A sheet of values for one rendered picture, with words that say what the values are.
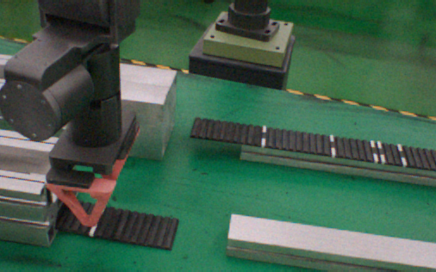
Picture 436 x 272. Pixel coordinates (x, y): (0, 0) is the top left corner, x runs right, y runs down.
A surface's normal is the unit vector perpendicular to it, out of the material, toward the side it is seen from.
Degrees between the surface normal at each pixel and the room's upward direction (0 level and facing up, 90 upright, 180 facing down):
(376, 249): 0
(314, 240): 0
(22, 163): 90
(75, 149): 1
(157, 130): 90
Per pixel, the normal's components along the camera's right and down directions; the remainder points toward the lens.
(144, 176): 0.08, -0.83
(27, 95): -0.33, 0.51
